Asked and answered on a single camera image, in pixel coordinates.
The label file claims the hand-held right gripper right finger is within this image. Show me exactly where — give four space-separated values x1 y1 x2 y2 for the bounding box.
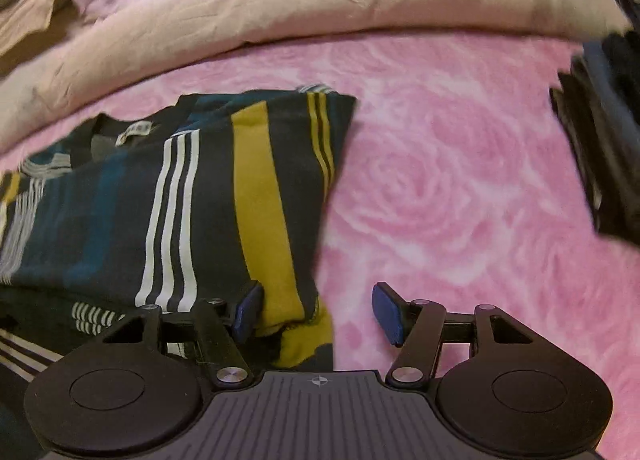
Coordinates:
371 281 536 388

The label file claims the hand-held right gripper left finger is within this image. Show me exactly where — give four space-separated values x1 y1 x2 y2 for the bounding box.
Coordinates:
100 281 266 388

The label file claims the striped sweater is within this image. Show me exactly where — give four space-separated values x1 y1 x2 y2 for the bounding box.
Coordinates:
0 84 358 386

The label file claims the pile of dark clothes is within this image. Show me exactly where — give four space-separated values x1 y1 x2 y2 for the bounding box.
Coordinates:
549 0 640 241

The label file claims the pink floral bedsheet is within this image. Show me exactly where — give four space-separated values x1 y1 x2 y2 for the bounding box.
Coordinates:
0 32 640 460

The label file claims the beige folded blanket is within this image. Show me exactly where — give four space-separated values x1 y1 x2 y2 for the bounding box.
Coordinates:
0 0 83 76

